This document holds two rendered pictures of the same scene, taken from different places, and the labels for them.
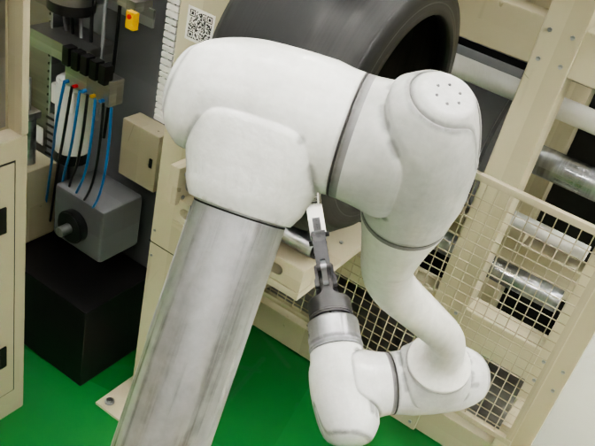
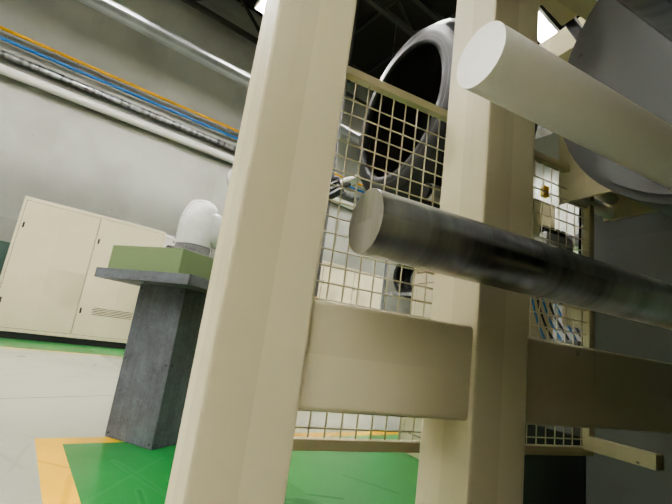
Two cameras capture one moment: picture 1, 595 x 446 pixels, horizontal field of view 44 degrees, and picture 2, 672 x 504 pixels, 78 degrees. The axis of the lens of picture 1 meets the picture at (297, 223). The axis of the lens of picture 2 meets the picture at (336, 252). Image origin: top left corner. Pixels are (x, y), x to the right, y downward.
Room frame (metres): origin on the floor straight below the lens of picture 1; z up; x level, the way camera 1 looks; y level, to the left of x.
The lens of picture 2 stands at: (2.03, -1.12, 0.47)
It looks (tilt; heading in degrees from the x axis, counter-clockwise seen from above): 12 degrees up; 129
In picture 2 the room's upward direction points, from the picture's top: 8 degrees clockwise
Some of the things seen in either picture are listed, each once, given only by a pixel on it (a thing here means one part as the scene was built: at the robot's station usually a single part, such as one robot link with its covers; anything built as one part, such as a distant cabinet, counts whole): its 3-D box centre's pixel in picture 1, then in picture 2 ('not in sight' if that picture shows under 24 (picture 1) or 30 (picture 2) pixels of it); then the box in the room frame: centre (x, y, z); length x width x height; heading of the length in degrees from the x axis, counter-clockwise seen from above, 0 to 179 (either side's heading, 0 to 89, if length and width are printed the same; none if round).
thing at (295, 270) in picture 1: (246, 236); not in sight; (1.37, 0.10, 0.84); 0.36 x 0.09 x 0.06; 64
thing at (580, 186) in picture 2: not in sight; (609, 153); (1.94, 0.07, 1.05); 0.20 x 0.15 x 0.30; 64
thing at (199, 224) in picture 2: not in sight; (199, 224); (0.37, -0.08, 0.92); 0.18 x 0.16 x 0.22; 82
